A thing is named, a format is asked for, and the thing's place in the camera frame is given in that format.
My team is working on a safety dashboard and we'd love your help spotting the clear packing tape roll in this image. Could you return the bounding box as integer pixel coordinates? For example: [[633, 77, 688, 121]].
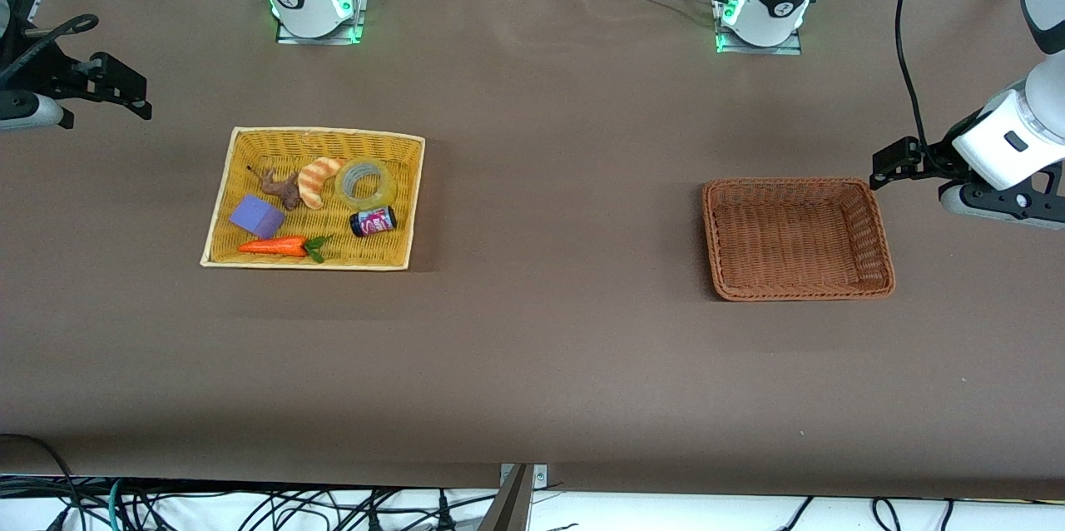
[[334, 156, 399, 211]]

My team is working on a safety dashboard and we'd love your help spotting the brown woven basket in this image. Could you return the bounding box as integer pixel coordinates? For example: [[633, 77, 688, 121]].
[[701, 176, 897, 302]]

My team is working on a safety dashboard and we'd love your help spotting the purple foam cube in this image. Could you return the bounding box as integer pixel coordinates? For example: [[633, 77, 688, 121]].
[[229, 194, 286, 241]]

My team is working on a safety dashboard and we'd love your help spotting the brown toy lion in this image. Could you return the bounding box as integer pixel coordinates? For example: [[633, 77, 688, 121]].
[[247, 166, 304, 211]]

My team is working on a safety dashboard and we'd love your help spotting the yellow woven basket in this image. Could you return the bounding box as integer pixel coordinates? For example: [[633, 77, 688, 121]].
[[200, 126, 427, 272]]

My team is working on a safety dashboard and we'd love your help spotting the striped toy croissant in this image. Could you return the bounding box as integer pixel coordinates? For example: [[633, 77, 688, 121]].
[[297, 156, 346, 211]]

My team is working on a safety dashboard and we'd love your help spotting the orange toy carrot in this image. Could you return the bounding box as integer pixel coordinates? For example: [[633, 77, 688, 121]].
[[237, 235, 334, 264]]

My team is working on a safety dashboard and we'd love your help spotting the small jar with black lid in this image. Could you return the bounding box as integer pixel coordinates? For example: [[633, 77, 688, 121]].
[[349, 206, 398, 238]]

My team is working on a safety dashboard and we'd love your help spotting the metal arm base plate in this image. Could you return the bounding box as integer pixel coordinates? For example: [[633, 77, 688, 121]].
[[710, 0, 805, 57], [275, 0, 369, 46]]

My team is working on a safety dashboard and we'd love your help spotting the green cable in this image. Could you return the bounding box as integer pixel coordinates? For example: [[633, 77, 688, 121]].
[[105, 479, 127, 531]]

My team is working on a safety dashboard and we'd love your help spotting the aluminium frame profile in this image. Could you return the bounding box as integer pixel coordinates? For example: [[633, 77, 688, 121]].
[[476, 463, 550, 531]]

